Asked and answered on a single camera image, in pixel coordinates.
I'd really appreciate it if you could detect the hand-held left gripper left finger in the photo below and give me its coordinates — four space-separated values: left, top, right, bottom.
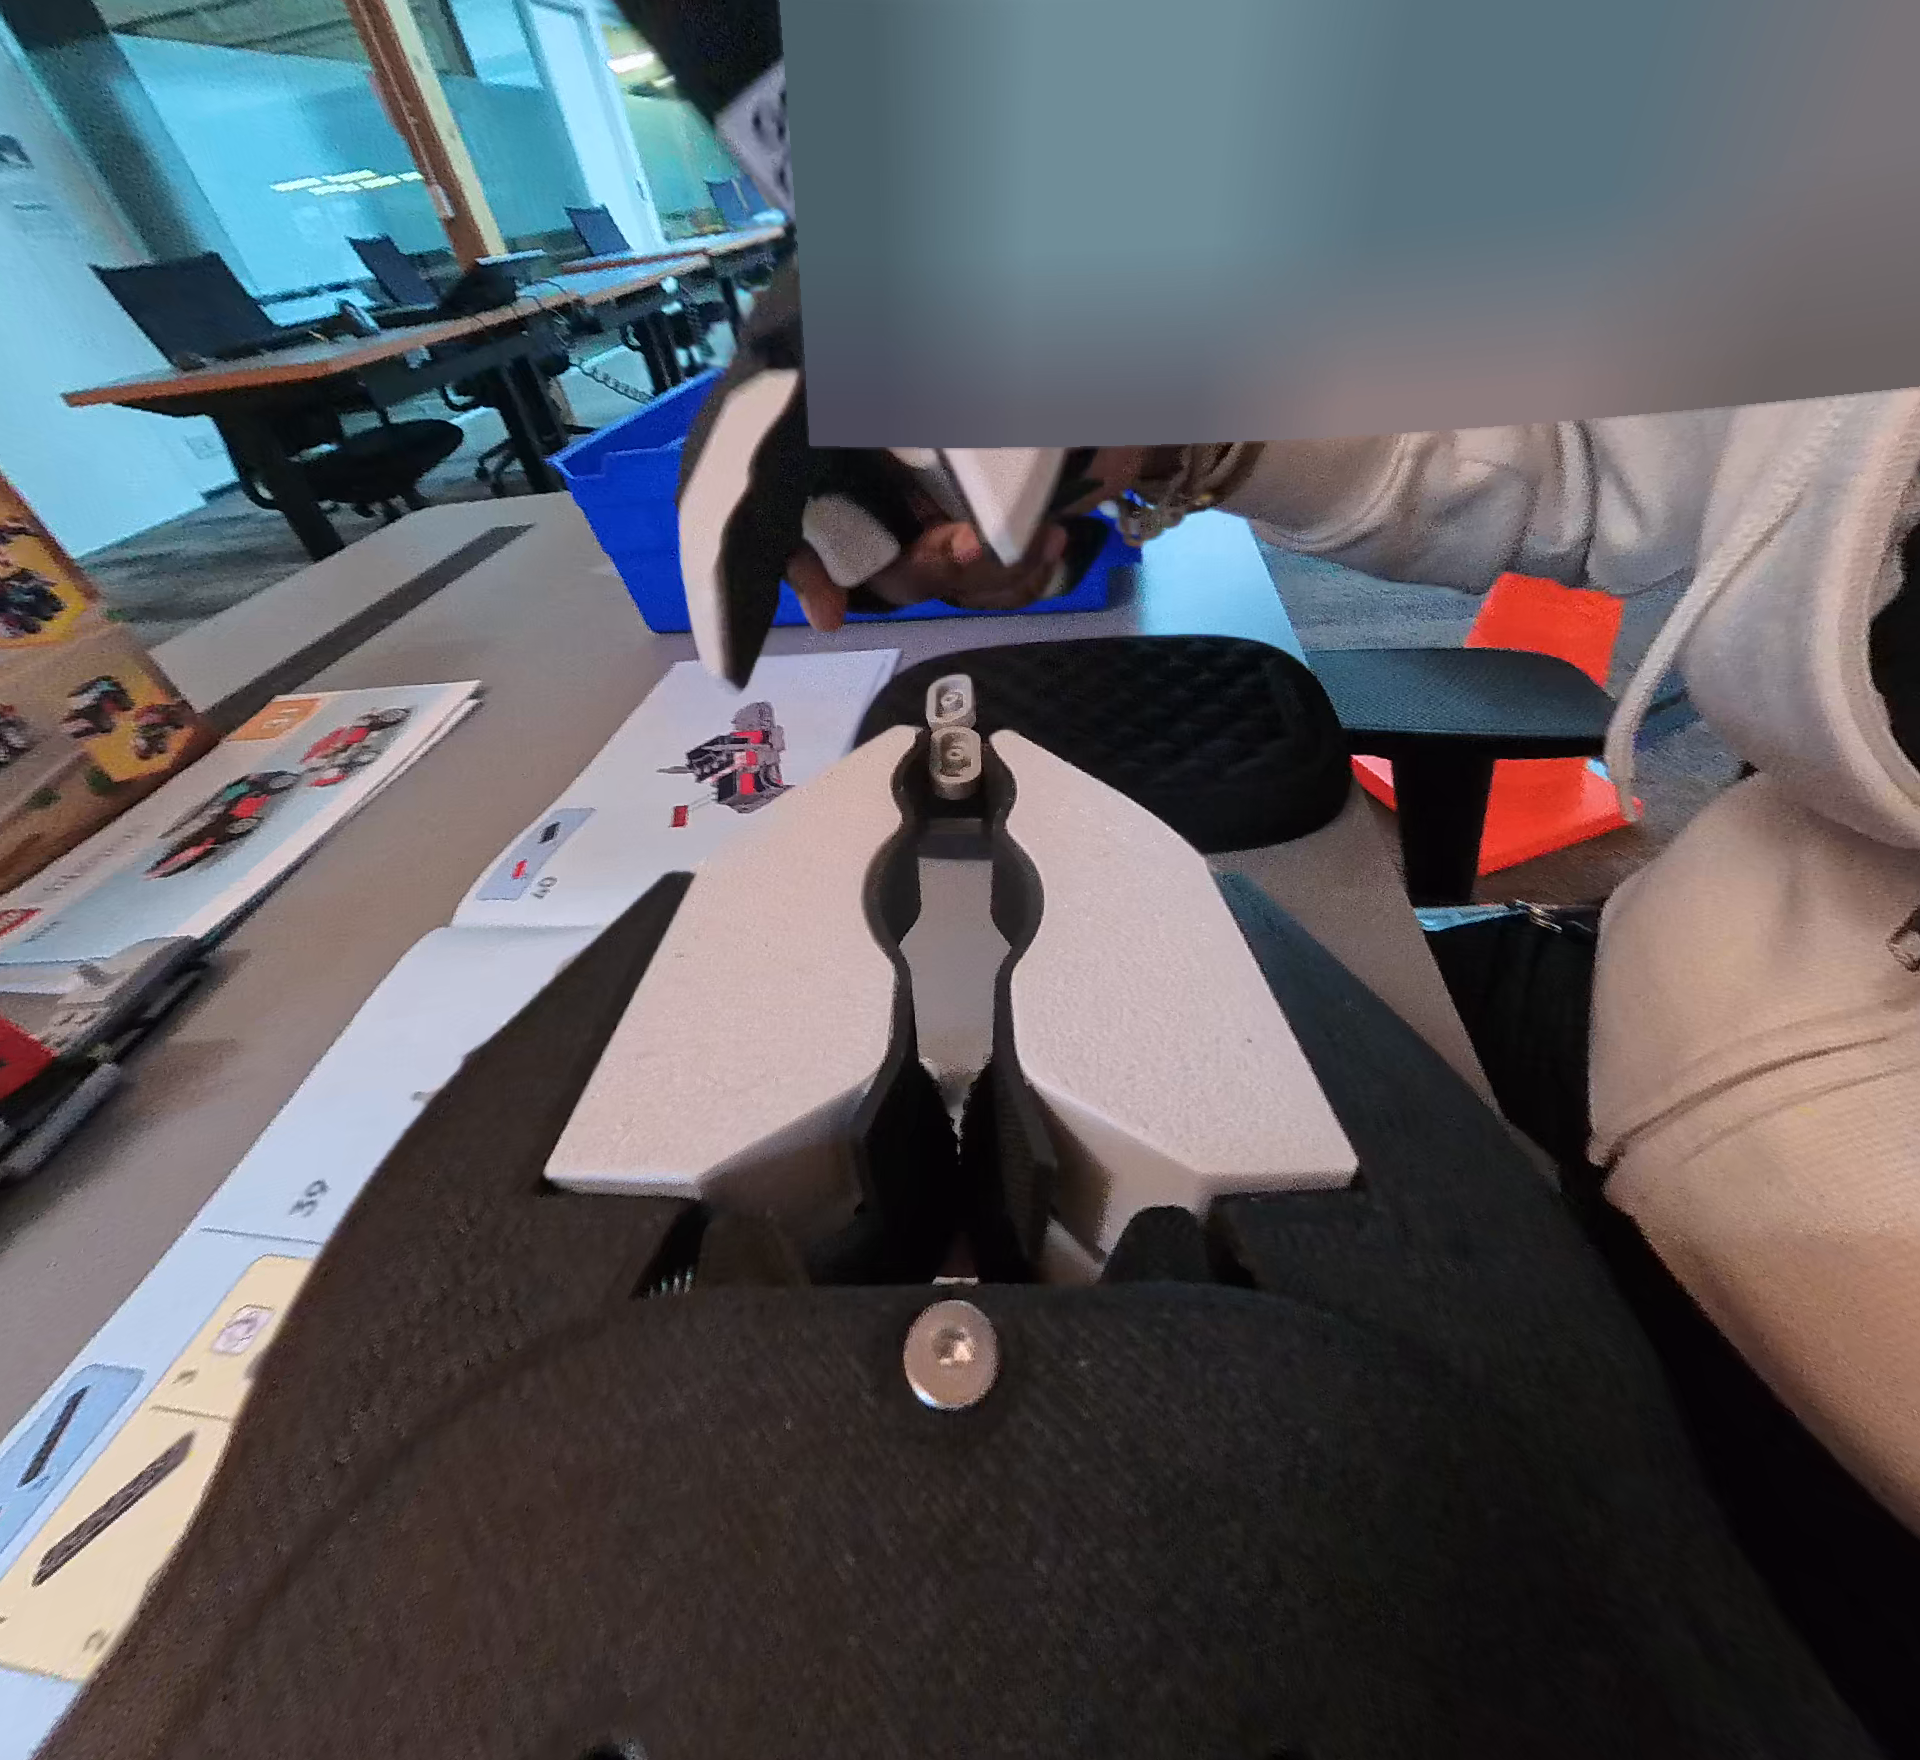
547 722 963 1284

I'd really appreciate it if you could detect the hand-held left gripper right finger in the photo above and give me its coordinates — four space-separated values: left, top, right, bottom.
963 727 1360 1279

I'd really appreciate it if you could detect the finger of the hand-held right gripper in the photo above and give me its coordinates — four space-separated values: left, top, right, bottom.
675 363 818 693
929 442 1118 565

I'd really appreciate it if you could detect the lego instruction booklet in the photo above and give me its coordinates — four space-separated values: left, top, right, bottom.
0 682 486 1001
0 648 902 1760

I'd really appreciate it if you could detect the grey grille lego assembly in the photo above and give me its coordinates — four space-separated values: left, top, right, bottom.
920 674 1001 866

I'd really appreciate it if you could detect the person's right forearm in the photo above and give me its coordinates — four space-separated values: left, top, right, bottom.
1220 417 1774 599

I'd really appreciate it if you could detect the closed lego instruction booklet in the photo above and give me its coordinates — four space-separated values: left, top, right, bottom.
0 682 486 1001

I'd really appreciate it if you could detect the cardboard lego box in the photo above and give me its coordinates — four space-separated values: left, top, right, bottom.
0 473 216 892

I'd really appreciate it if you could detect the red black lego vehicle model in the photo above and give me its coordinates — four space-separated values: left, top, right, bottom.
0 955 206 1184

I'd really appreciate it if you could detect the person's right hand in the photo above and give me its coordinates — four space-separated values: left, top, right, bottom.
784 495 1140 635

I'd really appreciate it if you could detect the blue plastic bin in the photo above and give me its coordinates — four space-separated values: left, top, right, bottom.
547 363 1140 635

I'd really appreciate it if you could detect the wooden top office desk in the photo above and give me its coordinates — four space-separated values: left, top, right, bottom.
558 221 791 403
62 291 574 565

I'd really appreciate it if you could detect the black quilted office chair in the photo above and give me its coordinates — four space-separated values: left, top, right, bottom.
856 635 1353 858

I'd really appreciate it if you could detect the wooden pillar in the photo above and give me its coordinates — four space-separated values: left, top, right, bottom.
273 0 514 267

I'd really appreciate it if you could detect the black swivel office chair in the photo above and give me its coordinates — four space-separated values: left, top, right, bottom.
273 417 465 516

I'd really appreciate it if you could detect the black chair armrest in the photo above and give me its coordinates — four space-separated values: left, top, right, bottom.
1303 645 1625 910

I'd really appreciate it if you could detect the orange plastic object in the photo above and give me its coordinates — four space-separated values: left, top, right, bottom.
1348 570 1645 880

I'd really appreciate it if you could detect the person's cream hoodie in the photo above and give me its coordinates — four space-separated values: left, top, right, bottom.
1587 388 1920 1540

